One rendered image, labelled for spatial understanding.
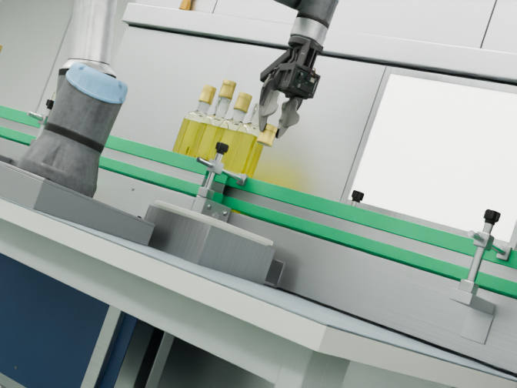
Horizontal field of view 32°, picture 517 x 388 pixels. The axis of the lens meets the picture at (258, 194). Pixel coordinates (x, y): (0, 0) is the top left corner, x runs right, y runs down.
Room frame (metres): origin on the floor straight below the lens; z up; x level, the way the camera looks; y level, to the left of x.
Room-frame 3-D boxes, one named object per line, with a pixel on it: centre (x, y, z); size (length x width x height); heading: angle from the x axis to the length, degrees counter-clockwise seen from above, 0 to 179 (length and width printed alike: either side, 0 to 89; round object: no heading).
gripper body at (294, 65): (1.90, 0.01, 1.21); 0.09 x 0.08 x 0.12; 30
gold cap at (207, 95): (2.21, 0.20, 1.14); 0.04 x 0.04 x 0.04
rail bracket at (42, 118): (2.30, 0.60, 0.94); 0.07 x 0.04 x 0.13; 142
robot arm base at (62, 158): (1.69, 0.36, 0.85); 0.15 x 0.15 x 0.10
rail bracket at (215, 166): (1.96, 0.09, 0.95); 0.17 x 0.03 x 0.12; 142
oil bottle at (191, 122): (2.21, 0.20, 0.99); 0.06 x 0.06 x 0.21; 52
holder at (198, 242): (1.84, 0.05, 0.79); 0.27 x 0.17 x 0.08; 142
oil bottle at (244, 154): (2.10, 0.06, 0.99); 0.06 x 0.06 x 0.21; 51
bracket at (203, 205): (1.98, 0.08, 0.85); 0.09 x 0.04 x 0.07; 142
